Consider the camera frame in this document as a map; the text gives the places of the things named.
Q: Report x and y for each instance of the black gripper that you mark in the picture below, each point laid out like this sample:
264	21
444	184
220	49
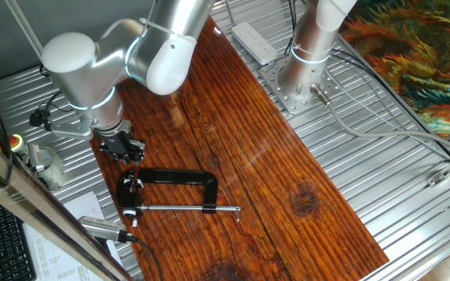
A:
115	141

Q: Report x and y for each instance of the red and black pencil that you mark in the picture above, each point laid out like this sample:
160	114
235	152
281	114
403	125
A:
136	171

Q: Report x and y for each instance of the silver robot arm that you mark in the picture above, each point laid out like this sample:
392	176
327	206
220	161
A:
76	78

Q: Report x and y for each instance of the white and black pencil sharpener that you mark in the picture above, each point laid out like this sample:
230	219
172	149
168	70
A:
139	183

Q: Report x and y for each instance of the black C-clamp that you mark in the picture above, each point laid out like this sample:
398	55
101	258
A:
170	175

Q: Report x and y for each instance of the grey cylindrical holder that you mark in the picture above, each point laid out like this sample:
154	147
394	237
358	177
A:
49	166

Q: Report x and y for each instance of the red emergency stop button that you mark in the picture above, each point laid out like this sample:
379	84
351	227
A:
15	141

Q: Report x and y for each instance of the brown wooden board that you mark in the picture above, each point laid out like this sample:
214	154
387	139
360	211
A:
256	168

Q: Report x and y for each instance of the white printed papers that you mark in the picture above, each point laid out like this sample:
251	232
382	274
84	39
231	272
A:
57	257

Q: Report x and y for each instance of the black keyboard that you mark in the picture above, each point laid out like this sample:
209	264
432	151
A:
2	242

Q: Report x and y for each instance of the white power strip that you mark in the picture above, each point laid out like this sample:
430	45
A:
254	43

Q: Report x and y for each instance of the colourful painted cloth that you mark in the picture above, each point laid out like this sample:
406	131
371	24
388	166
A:
416	50

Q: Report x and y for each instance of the silver camera mount bracket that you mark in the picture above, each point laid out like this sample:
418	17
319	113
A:
72	130

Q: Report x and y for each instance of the silver camera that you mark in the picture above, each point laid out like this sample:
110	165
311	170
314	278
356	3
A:
100	228

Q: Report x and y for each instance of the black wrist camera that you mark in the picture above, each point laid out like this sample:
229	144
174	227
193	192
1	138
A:
37	118

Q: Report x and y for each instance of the steel frame bar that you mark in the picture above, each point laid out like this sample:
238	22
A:
41	207

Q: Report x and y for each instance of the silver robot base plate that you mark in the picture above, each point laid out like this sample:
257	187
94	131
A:
276	84

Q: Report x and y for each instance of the thin aluminium frame post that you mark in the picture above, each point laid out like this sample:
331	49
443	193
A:
22	27

